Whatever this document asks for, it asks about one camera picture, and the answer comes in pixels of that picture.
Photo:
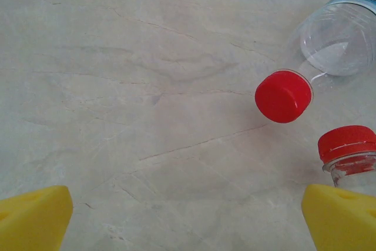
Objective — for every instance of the clear bottle red cap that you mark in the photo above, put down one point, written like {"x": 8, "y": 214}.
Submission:
{"x": 343, "y": 142}

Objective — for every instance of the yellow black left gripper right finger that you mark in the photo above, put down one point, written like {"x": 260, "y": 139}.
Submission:
{"x": 343, "y": 221}

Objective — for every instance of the red label bottle red cap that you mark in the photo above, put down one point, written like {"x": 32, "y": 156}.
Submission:
{"x": 283, "y": 98}

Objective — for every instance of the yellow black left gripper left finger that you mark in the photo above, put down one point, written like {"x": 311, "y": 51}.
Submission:
{"x": 29, "y": 221}

